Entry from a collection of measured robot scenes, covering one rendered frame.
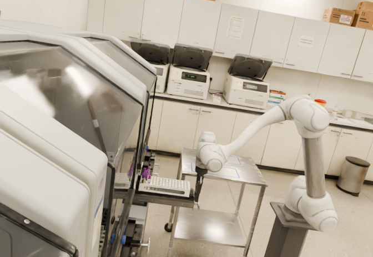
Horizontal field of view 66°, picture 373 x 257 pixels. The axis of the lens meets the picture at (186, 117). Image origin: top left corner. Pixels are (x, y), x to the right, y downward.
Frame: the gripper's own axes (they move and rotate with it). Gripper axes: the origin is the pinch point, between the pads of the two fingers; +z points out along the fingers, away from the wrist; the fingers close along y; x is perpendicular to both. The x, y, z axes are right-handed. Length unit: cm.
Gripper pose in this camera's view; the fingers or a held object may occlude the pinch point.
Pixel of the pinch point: (196, 196)
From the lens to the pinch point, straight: 181.0
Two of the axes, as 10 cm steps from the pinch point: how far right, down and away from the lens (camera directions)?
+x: 9.9, 1.5, 0.8
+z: -1.6, 9.5, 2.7
